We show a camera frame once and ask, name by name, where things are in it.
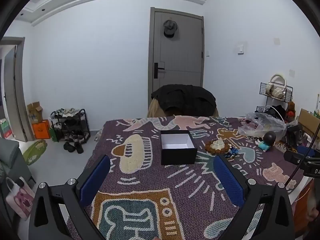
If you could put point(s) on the green floor mat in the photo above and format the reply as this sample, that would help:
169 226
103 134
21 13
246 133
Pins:
34 152

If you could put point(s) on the grey side door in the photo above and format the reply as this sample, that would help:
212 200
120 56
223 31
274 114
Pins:
15 92

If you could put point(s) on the grey cap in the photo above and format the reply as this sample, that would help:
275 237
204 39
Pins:
170 28

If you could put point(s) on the white flower ornament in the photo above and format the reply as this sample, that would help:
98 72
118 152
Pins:
218 143

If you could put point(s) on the white light switch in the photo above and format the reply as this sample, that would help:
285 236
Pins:
240 49

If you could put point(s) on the flat cardboard box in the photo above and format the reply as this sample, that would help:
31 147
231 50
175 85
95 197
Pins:
308 121

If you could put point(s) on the black-headed doll figure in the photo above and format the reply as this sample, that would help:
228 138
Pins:
269 137

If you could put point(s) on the black jacket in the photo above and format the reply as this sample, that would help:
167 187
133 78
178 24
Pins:
185 97

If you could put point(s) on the black jewelry box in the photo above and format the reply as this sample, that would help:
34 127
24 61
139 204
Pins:
178 155

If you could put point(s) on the open cardboard box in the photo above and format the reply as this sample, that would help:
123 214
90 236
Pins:
35 113

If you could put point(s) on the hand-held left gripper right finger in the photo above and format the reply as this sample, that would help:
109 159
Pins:
228 180

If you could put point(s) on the white handbag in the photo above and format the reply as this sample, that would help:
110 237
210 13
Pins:
276 93

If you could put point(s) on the pink tote bag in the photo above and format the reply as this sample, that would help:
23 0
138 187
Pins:
20 198

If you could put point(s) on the clear plastic bag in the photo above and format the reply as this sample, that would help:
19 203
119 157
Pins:
262 122

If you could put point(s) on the white grey sneaker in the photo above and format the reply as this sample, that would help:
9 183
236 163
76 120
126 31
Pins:
72 112
60 113

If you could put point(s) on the printed woven blanket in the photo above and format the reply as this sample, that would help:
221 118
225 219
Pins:
150 180

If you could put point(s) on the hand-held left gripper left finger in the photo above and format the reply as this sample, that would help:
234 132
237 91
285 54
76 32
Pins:
96 180

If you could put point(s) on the black shoe rack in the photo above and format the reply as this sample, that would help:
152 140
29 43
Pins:
72 127

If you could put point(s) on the brown plush toy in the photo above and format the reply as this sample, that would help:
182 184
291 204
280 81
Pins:
290 111

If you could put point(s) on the black cloth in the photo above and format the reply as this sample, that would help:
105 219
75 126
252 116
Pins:
276 111

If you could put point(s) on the green bag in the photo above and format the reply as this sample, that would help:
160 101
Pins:
53 135

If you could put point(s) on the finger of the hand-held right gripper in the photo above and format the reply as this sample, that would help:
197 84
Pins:
296 156

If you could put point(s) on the grey sofa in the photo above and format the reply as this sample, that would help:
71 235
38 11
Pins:
10 155

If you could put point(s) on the orange box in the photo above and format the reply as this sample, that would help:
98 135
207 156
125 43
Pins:
41 130

